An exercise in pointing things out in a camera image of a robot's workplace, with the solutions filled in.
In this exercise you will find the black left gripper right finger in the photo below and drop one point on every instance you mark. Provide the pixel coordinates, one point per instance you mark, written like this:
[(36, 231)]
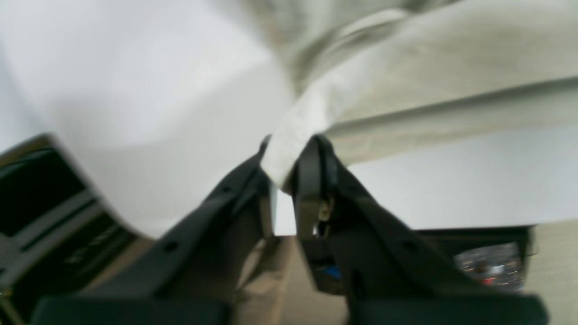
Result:
[(387, 273)]

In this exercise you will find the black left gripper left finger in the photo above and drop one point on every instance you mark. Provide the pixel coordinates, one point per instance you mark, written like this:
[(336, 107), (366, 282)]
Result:
[(190, 275)]

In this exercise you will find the beige T-shirt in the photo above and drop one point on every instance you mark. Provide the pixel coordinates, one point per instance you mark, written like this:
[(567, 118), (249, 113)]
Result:
[(382, 77)]

